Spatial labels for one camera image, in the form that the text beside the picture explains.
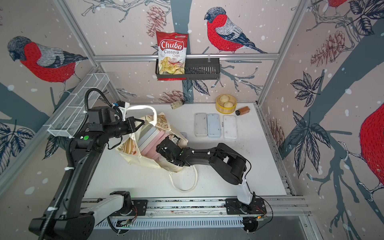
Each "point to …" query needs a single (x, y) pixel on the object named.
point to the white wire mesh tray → (67, 122)
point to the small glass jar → (177, 104)
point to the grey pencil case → (184, 134)
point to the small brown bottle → (242, 111)
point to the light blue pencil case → (213, 125)
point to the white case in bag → (147, 133)
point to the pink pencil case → (150, 150)
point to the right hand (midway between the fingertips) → (157, 149)
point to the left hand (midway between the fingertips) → (145, 118)
